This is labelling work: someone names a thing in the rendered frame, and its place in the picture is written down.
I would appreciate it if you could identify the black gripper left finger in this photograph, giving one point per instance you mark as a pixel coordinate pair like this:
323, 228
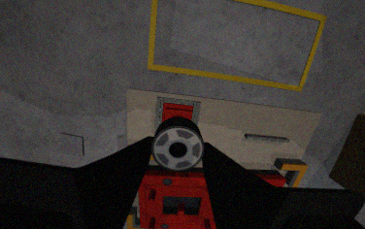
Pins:
98, 195

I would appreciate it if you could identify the black tyre with grey rim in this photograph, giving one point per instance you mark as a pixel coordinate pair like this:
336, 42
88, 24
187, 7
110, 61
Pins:
177, 130

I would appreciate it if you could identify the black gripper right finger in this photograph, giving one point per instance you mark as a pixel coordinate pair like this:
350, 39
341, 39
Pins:
242, 200

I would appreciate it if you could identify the yellow rectangular outline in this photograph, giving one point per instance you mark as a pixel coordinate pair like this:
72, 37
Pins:
261, 3

